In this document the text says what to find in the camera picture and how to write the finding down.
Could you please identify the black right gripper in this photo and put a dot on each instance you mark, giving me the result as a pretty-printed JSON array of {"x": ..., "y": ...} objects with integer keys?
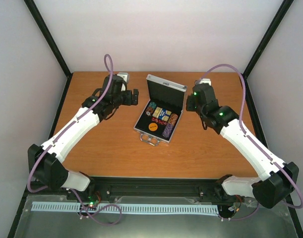
[{"x": 190, "y": 105}]

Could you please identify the light blue cable duct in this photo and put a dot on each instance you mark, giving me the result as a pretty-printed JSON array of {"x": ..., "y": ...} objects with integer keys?
[{"x": 130, "y": 209}]

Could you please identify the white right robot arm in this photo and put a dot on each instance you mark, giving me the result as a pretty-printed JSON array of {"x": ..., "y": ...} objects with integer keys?
[{"x": 275, "y": 178}]

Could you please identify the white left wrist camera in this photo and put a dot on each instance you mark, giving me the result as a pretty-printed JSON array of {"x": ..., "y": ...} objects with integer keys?
[{"x": 125, "y": 76}]

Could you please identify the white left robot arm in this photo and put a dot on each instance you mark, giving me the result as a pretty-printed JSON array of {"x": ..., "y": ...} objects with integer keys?
[{"x": 46, "y": 160}]

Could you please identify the blue playing card box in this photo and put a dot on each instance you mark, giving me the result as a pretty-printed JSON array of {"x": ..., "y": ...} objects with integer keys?
[{"x": 162, "y": 114}]

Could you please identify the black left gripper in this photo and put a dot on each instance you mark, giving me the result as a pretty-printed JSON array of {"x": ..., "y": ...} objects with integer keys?
[{"x": 129, "y": 101}]

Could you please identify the orange dealer button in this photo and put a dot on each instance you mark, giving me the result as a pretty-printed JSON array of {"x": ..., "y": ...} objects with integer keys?
[{"x": 152, "y": 126}]

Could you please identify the purple poker chip stack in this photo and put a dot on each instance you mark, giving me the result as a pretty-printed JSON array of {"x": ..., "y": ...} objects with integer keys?
[{"x": 168, "y": 130}]

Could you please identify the red poker chip stack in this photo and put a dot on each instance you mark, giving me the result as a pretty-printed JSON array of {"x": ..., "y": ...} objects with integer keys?
[{"x": 173, "y": 119}]

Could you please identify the brown poker chip stack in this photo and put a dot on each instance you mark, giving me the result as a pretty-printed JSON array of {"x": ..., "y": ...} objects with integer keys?
[{"x": 149, "y": 111}]

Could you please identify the blue poker chip stack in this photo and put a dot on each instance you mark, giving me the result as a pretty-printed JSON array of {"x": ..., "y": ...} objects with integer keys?
[{"x": 152, "y": 105}]

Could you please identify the aluminium poker case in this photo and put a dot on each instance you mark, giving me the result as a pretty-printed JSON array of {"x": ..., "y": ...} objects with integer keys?
[{"x": 168, "y": 95}]

